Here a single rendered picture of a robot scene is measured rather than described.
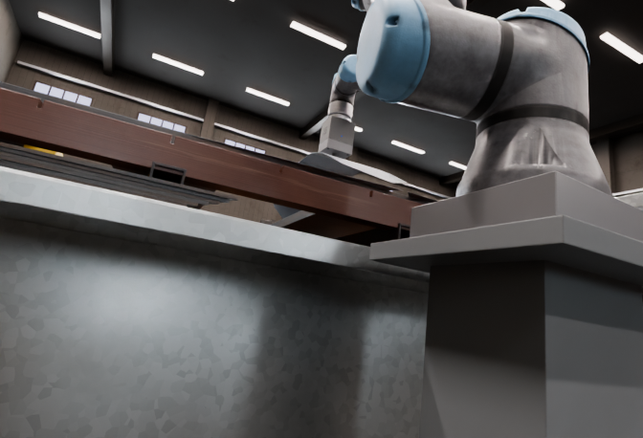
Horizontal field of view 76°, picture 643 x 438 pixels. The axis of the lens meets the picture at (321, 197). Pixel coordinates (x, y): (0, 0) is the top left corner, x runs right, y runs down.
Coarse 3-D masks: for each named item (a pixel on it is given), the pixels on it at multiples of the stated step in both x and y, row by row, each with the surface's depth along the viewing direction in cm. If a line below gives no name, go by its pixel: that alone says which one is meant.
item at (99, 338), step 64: (0, 256) 49; (64, 256) 52; (128, 256) 55; (192, 256) 58; (0, 320) 48; (64, 320) 50; (128, 320) 53; (192, 320) 56; (256, 320) 60; (320, 320) 64; (384, 320) 68; (0, 384) 47; (64, 384) 49; (128, 384) 52; (192, 384) 55; (256, 384) 58; (320, 384) 62; (384, 384) 66
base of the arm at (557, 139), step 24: (504, 120) 44; (528, 120) 42; (552, 120) 41; (576, 120) 42; (480, 144) 45; (504, 144) 42; (528, 144) 41; (552, 144) 40; (576, 144) 40; (480, 168) 43; (504, 168) 40; (528, 168) 39; (552, 168) 38; (576, 168) 38; (600, 168) 41; (456, 192) 46
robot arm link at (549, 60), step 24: (504, 24) 44; (528, 24) 46; (552, 24) 45; (576, 24) 46; (504, 48) 43; (528, 48) 43; (552, 48) 44; (576, 48) 45; (504, 72) 43; (528, 72) 43; (552, 72) 43; (576, 72) 44; (504, 96) 44; (528, 96) 43; (552, 96) 42; (576, 96) 43; (480, 120) 47
